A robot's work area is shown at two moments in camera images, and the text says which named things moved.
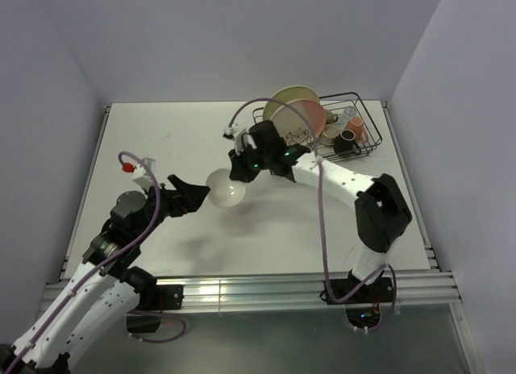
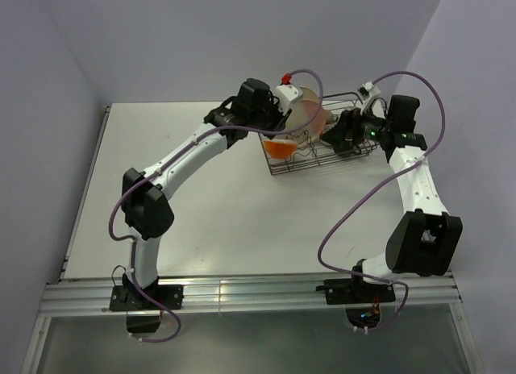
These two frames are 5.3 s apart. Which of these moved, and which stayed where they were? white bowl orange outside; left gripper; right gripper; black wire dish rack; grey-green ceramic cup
Moved: white bowl orange outside; left gripper; right gripper
Stayed: black wire dish rack; grey-green ceramic cup
